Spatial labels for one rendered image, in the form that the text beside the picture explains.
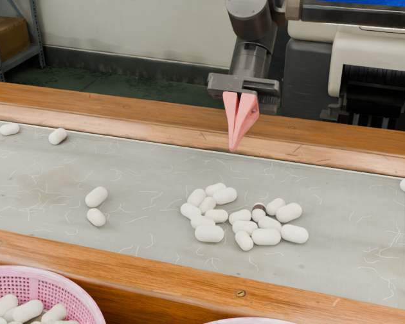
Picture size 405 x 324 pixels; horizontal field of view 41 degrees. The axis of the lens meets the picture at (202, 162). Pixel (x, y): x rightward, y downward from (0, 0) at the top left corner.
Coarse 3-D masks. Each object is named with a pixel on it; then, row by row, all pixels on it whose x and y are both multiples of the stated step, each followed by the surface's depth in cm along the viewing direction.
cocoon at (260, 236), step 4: (256, 232) 68; (260, 232) 68; (264, 232) 68; (268, 232) 68; (272, 232) 68; (276, 232) 68; (252, 236) 68; (256, 236) 67; (260, 236) 67; (264, 236) 67; (268, 236) 67; (272, 236) 67; (276, 236) 67; (280, 236) 68; (256, 240) 67; (260, 240) 67; (264, 240) 67; (268, 240) 67; (272, 240) 67; (276, 240) 67; (260, 244) 68; (264, 244) 68; (268, 244) 68; (272, 244) 68
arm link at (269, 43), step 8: (272, 24) 79; (272, 32) 79; (240, 40) 78; (248, 40) 77; (256, 40) 77; (264, 40) 77; (272, 40) 79; (248, 48) 78; (264, 48) 78; (272, 48) 79
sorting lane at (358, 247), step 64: (0, 192) 79; (64, 192) 79; (128, 192) 79; (192, 192) 79; (256, 192) 79; (320, 192) 79; (384, 192) 79; (192, 256) 67; (256, 256) 67; (320, 256) 67; (384, 256) 67
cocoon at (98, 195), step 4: (96, 188) 76; (100, 188) 76; (104, 188) 76; (92, 192) 75; (96, 192) 75; (100, 192) 75; (104, 192) 76; (88, 196) 74; (92, 196) 74; (96, 196) 75; (100, 196) 75; (104, 196) 76; (88, 200) 74; (92, 200) 74; (96, 200) 74; (100, 200) 75; (88, 204) 74; (92, 204) 74; (96, 204) 75
